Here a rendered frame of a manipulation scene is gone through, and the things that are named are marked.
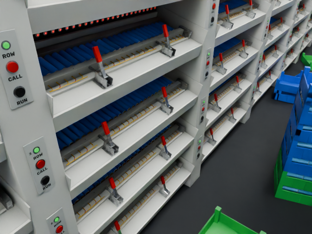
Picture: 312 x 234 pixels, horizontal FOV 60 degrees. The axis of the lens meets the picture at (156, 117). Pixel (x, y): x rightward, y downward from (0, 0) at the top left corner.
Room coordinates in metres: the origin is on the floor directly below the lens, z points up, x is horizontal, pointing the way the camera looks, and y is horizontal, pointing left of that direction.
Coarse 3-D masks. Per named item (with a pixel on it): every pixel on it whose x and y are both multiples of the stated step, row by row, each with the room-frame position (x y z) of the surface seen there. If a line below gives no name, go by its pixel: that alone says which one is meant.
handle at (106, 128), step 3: (102, 123) 0.59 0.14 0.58; (105, 123) 0.59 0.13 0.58; (102, 126) 0.59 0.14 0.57; (105, 126) 0.59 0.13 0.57; (105, 129) 0.58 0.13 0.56; (108, 129) 0.59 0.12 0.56; (105, 132) 0.58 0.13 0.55; (108, 132) 0.58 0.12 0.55; (108, 135) 0.58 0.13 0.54; (108, 138) 0.58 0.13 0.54; (111, 141) 0.58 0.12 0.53; (108, 144) 0.58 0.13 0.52; (111, 144) 0.58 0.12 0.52
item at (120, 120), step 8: (168, 88) 0.89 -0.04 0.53; (176, 88) 0.93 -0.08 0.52; (152, 96) 0.83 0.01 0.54; (160, 96) 0.84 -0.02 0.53; (144, 104) 0.77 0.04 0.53; (128, 112) 0.72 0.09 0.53; (136, 112) 0.74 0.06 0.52; (112, 120) 0.67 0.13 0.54; (120, 120) 0.68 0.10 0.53; (112, 128) 0.65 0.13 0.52; (88, 136) 0.59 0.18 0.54; (96, 136) 0.60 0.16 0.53; (72, 144) 0.55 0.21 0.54; (80, 144) 0.56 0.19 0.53; (88, 144) 0.58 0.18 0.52; (64, 152) 0.52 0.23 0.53; (72, 152) 0.54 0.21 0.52; (80, 152) 0.54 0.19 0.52; (64, 160) 0.52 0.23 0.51
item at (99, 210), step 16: (176, 128) 0.94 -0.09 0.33; (192, 128) 0.93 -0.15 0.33; (144, 144) 0.81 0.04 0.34; (160, 144) 0.85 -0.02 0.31; (176, 144) 0.87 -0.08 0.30; (128, 160) 0.73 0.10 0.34; (144, 160) 0.76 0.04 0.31; (160, 160) 0.77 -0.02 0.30; (112, 176) 0.65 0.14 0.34; (128, 176) 0.68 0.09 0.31; (144, 176) 0.69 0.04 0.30; (96, 192) 0.58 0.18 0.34; (112, 192) 0.59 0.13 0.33; (128, 192) 0.62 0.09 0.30; (80, 208) 0.53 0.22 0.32; (96, 208) 0.55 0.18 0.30; (112, 208) 0.55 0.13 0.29; (80, 224) 0.49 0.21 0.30; (96, 224) 0.50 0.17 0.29
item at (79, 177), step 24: (168, 72) 1.01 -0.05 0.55; (168, 96) 0.88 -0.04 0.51; (192, 96) 0.91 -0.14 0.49; (144, 120) 0.73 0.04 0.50; (168, 120) 0.77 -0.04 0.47; (96, 144) 0.59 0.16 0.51; (120, 144) 0.61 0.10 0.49; (72, 168) 0.50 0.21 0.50; (96, 168) 0.52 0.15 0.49; (72, 192) 0.45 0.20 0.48
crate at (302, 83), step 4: (304, 68) 1.05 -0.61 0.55; (308, 68) 1.03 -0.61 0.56; (304, 72) 1.03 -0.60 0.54; (308, 72) 1.03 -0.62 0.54; (304, 76) 1.01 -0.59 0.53; (308, 76) 1.04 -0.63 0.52; (300, 80) 1.05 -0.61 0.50; (304, 80) 0.98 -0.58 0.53; (308, 80) 1.04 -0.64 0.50; (300, 84) 1.03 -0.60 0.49; (304, 84) 0.96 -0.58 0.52; (308, 84) 1.04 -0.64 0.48; (300, 88) 1.01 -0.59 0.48; (304, 88) 0.94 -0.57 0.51; (308, 88) 0.88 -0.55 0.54; (304, 92) 0.92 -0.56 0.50; (308, 92) 0.87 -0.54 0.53; (304, 96) 0.91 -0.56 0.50; (308, 96) 0.86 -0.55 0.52; (304, 100) 0.89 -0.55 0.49; (308, 100) 0.86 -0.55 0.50; (304, 104) 0.87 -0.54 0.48; (308, 104) 0.86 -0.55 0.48
